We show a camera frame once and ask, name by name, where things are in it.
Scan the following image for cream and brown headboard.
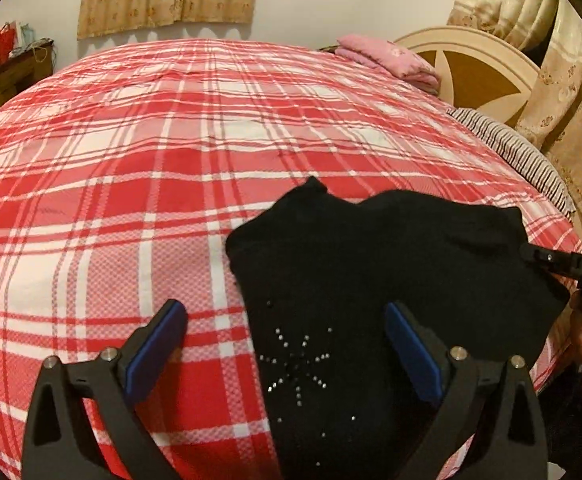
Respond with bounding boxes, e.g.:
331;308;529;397
393;26;542;128

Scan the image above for beige patterned long curtain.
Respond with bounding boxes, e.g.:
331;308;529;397
446;0;562;53
513;0;582;216

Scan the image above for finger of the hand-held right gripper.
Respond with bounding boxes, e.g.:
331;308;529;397
519;242;580;279

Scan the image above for pink folded cloth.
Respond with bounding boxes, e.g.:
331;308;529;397
335;34;442;96

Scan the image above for black pants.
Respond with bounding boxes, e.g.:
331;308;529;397
225;176;572;480

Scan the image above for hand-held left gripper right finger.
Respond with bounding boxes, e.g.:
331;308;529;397
385;301;552;480

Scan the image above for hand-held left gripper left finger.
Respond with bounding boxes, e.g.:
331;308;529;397
21;299;189;480

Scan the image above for person's right hand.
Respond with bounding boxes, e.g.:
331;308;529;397
569;291;582;367

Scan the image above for striped pillow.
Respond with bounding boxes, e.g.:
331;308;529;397
446;107;576;216

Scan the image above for person's dark clothing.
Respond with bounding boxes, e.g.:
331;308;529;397
536;360;582;480

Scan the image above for red plaid bed blanket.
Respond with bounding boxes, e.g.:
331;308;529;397
0;37;582;480

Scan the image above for brown wooden desk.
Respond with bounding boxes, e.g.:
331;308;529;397
0;37;56;131

